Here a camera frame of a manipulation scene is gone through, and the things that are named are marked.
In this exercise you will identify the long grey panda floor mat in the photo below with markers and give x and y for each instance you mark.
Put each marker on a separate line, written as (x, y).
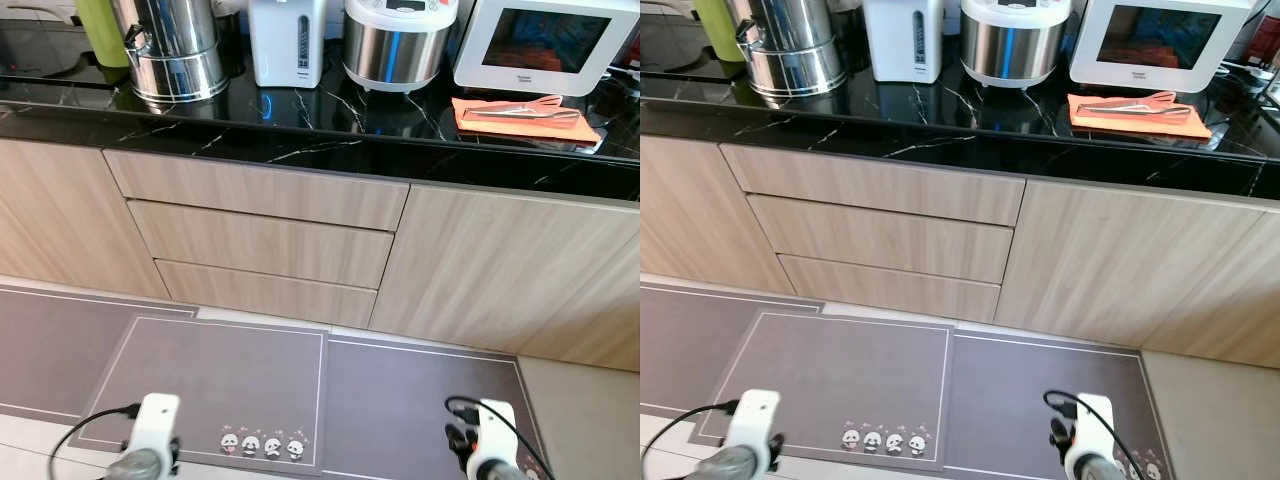
(1010, 395)
(400, 400)

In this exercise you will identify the silver white rice cooker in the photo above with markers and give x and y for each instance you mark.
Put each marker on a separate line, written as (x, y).
(400, 50)
(1015, 48)

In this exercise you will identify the orange cloth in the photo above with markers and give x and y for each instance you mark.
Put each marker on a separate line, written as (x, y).
(500, 130)
(1110, 127)

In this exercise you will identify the grey floor mat white border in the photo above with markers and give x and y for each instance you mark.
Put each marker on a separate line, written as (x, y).
(680, 345)
(50, 350)

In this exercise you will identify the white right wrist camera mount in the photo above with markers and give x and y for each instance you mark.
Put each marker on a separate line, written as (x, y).
(1093, 430)
(495, 435)

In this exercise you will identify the white electric thermo pot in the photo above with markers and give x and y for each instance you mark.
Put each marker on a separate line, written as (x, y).
(285, 40)
(900, 40)

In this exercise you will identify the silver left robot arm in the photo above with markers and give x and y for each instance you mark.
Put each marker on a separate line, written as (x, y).
(730, 463)
(140, 466)

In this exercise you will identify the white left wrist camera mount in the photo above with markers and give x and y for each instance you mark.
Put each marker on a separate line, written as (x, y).
(752, 418)
(155, 420)

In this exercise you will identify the small grey panda floor mat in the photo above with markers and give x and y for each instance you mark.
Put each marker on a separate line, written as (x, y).
(850, 375)
(220, 380)

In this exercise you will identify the metal tongs orange tips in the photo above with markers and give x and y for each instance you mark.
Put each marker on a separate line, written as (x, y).
(1135, 108)
(520, 114)

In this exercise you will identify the light wood cabinet door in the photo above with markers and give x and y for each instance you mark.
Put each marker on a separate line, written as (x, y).
(700, 210)
(470, 260)
(50, 215)
(1230, 310)
(600, 320)
(1090, 255)

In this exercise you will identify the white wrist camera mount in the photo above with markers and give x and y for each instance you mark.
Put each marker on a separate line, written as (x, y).
(752, 418)
(155, 420)
(495, 435)
(1093, 430)

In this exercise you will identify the black glass cooktop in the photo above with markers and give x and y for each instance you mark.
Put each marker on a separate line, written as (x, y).
(675, 50)
(40, 55)

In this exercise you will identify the stainless steel water urn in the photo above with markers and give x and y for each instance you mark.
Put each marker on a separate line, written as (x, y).
(795, 50)
(175, 50)

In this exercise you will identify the green thermos bottle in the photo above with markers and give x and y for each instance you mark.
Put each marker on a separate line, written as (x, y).
(716, 25)
(100, 30)

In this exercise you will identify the light wood drawer front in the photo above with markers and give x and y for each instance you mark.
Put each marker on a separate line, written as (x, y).
(265, 292)
(260, 243)
(260, 190)
(880, 185)
(880, 238)
(890, 288)

